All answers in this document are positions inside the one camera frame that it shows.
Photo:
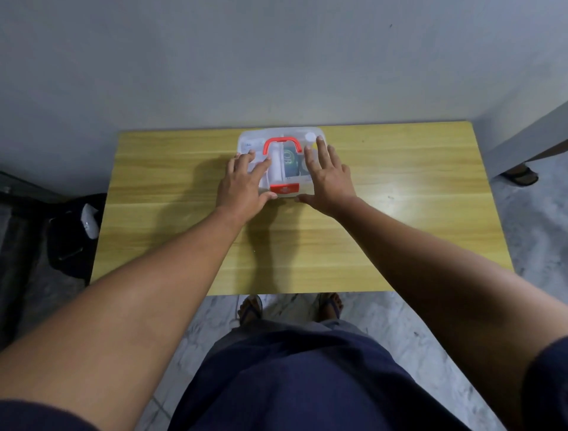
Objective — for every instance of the person's left hand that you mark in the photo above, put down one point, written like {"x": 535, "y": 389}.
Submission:
{"x": 239, "y": 195}

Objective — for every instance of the dark grey furniture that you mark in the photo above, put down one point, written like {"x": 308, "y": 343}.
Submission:
{"x": 20, "y": 248}

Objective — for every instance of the person's left middle finger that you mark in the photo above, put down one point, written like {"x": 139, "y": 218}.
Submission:
{"x": 246, "y": 161}

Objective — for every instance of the person's foot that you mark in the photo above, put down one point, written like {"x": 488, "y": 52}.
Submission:
{"x": 250, "y": 308}
{"x": 330, "y": 305}
{"x": 519, "y": 171}

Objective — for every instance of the black bag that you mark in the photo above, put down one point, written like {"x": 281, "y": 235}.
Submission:
{"x": 71, "y": 248}

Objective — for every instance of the person's right foot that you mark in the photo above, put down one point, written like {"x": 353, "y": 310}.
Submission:
{"x": 330, "y": 305}

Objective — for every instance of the person's left forearm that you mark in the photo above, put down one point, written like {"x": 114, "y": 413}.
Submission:
{"x": 133, "y": 302}

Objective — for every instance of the person's right little finger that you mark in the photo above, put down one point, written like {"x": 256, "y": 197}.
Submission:
{"x": 345, "y": 170}

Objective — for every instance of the navy blue shirt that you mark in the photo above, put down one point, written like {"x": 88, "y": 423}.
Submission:
{"x": 306, "y": 386}

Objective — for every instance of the person's right middle finger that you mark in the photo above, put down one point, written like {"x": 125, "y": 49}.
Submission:
{"x": 323, "y": 152}

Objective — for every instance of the person's left foot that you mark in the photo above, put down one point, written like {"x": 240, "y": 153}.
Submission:
{"x": 250, "y": 308}

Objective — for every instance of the person's right forearm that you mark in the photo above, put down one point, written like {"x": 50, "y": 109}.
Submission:
{"x": 435, "y": 284}

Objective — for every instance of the person's right hand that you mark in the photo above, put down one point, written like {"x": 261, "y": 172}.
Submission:
{"x": 330, "y": 186}

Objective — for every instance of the black sandal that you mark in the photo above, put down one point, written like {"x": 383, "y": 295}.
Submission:
{"x": 523, "y": 179}

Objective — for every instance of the person's left little finger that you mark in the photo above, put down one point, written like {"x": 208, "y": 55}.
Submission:
{"x": 230, "y": 166}

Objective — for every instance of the green round packet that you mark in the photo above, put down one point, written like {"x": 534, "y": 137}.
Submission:
{"x": 290, "y": 159}

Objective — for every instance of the clear plastic first aid box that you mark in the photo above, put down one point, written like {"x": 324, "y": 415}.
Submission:
{"x": 293, "y": 141}

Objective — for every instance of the white device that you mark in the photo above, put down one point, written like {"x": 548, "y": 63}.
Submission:
{"x": 90, "y": 221}

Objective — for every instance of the person's right thumb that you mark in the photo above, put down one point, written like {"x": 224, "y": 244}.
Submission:
{"x": 305, "y": 199}

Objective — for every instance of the person's left thumb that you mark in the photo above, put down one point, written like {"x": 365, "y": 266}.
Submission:
{"x": 269, "y": 196}

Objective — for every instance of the red box latch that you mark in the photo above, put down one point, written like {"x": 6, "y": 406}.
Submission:
{"x": 284, "y": 188}

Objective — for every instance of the white tube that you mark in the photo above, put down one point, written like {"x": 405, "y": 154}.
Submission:
{"x": 277, "y": 164}

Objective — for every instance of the white round bottle cap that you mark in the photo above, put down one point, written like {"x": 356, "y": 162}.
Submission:
{"x": 310, "y": 136}

